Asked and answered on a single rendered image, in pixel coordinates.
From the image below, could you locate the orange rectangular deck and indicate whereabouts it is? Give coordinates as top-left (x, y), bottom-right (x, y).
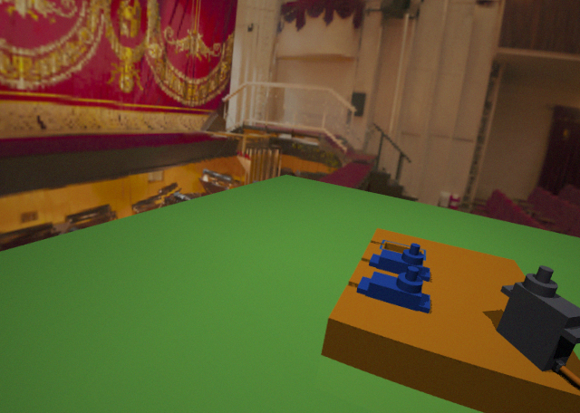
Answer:
top-left (321, 228), bottom-right (580, 413)

